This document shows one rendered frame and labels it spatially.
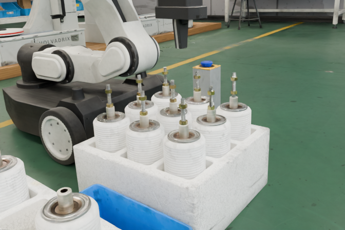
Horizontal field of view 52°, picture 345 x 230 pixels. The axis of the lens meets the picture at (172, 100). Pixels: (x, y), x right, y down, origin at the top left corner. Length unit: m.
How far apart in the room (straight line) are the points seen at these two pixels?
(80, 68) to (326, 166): 0.96
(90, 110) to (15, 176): 0.55
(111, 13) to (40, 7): 1.97
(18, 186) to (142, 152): 0.28
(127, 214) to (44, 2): 2.58
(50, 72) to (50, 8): 1.78
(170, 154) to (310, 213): 0.43
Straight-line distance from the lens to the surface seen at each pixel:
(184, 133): 0.78
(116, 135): 0.92
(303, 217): 1.01
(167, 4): 0.72
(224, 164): 0.83
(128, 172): 0.85
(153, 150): 0.85
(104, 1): 1.28
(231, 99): 0.97
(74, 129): 1.19
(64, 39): 3.15
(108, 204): 0.90
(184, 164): 0.78
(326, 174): 1.22
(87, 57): 1.40
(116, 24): 1.27
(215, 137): 0.86
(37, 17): 3.19
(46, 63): 1.53
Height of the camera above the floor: 0.57
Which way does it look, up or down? 18 degrees down
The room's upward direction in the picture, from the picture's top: 2 degrees counter-clockwise
